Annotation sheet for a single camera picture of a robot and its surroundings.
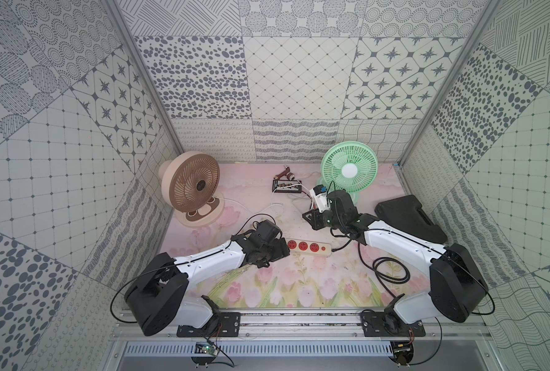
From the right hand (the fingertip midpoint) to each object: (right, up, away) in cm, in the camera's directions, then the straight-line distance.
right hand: (306, 217), depth 85 cm
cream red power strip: (+2, -12, +3) cm, 13 cm away
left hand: (-9, -12, 0) cm, 14 cm away
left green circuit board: (-33, -40, -15) cm, 54 cm away
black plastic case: (+43, 0, +10) cm, 44 cm away
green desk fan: (+17, +19, +1) cm, 26 cm away
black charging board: (-7, +11, +25) cm, 28 cm away
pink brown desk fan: (-42, +13, -5) cm, 44 cm away
